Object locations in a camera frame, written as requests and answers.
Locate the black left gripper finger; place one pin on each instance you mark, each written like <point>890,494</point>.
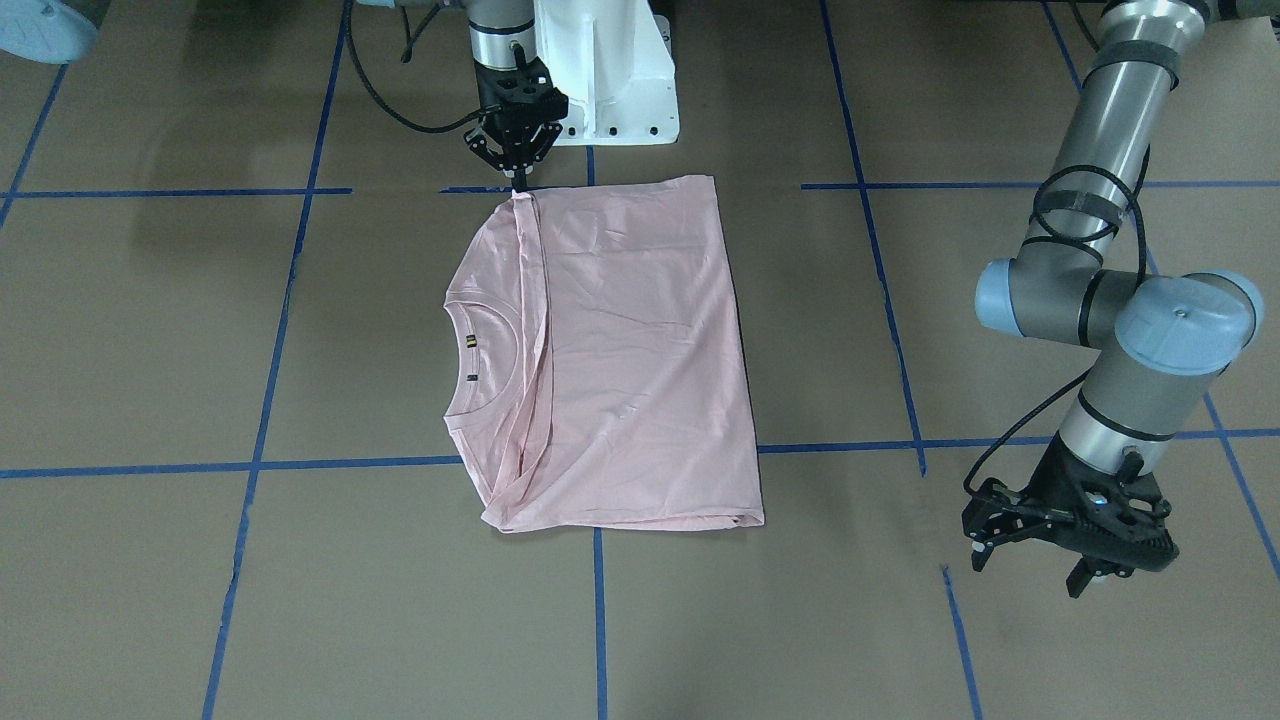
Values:
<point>1084,574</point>
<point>996,515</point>

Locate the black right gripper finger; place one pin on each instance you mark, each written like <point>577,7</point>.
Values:
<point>492,141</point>
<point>530,150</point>

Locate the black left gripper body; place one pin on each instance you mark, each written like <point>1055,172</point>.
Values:
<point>1052,473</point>

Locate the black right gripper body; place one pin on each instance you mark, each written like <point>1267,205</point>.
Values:
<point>512,103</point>

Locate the pink Snoopy t-shirt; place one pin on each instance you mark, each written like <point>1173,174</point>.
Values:
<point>601,381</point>

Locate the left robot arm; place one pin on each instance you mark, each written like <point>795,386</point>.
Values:
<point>1082,278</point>

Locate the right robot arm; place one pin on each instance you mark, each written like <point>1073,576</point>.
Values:
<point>501,33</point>

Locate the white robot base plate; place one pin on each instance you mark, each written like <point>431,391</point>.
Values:
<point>613,62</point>

